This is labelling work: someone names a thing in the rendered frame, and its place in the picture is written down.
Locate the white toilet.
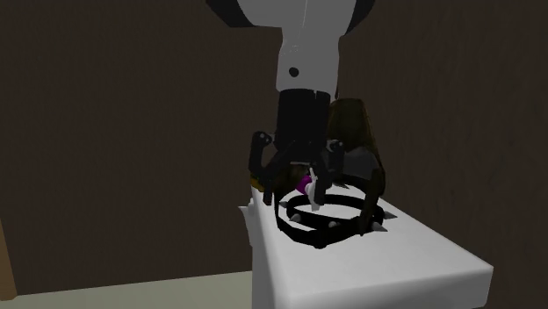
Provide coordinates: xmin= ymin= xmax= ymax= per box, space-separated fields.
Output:
xmin=238 ymin=183 xmax=494 ymax=309

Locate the black spiked collar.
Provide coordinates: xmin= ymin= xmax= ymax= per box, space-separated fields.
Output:
xmin=273 ymin=189 xmax=389 ymax=250

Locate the purple and white toy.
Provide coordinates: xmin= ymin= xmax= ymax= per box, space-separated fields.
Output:
xmin=296 ymin=167 xmax=328 ymax=213

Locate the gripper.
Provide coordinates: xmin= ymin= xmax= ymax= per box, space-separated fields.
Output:
xmin=249 ymin=89 xmax=347 ymax=207

